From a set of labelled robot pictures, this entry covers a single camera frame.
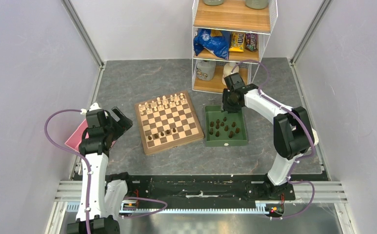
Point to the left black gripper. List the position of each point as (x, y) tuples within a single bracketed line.
[(122, 125)]

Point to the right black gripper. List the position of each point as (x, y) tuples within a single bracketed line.
[(226, 106)]

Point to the wooden chess board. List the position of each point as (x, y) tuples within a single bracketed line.
[(155, 116)]

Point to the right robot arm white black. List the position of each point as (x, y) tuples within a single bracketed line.
[(292, 130)]

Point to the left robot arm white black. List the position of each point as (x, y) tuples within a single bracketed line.
[(100, 199)]

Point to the pink box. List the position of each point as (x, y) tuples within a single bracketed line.
[(75, 139)]

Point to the green tray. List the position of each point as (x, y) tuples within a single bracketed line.
[(224, 128)]

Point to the cream patterned bottle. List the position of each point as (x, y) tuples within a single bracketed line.
[(228, 69)]

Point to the clear patterned jug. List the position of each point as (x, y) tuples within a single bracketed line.
[(205, 69)]

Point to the blue snack bag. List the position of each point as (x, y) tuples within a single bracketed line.
[(215, 41)]

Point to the yellow candy bag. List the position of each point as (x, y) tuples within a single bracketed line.
[(237, 42)]

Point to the brown candy bag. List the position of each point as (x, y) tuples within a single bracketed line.
[(251, 42)]

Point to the white paper roll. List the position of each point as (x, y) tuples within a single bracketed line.
[(315, 136)]

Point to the green glass jar right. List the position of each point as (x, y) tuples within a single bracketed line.
[(256, 4)]

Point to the green glass jar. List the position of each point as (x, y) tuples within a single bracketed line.
[(256, 4), (213, 2)]

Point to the green glass jar left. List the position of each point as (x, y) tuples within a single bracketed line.
[(213, 2)]

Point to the wire shelf with wood boards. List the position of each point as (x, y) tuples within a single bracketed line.
[(232, 16)]

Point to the aluminium rail frame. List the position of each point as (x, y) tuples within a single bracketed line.
[(325, 192)]

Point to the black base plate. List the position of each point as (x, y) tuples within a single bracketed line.
[(248, 187)]

